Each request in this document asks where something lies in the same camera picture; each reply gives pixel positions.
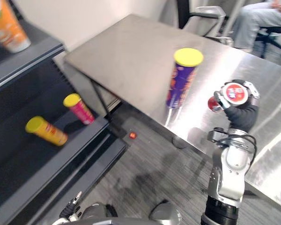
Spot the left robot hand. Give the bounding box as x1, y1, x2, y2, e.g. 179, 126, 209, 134
59, 191, 83, 223

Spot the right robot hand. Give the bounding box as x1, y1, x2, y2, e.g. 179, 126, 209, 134
213, 80, 260, 131

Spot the red gum container white lid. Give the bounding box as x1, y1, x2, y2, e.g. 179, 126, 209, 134
207, 82, 249, 113

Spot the purple chips can yellow lid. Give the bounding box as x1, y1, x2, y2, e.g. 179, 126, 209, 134
166, 48, 204, 109

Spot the orange chips can yellow lid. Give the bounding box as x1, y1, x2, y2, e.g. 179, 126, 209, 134
25, 116, 69, 147

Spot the dark grey shelf unit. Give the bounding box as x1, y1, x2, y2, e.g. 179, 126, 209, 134
0, 17, 132, 225

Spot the pink chips can yellow lid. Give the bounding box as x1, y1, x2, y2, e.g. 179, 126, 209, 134
63, 93, 96, 126

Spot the steel table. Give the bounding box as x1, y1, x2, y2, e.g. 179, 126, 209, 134
65, 13, 281, 209

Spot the black office chair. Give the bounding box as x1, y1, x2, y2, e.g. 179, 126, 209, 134
255, 24, 281, 59

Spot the person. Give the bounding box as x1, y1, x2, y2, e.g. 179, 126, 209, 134
232, 0, 281, 51

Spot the grey office chair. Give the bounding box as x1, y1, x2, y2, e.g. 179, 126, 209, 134
177, 0, 232, 45

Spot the orange and white cup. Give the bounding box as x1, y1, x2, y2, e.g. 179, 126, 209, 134
0, 0, 32, 53

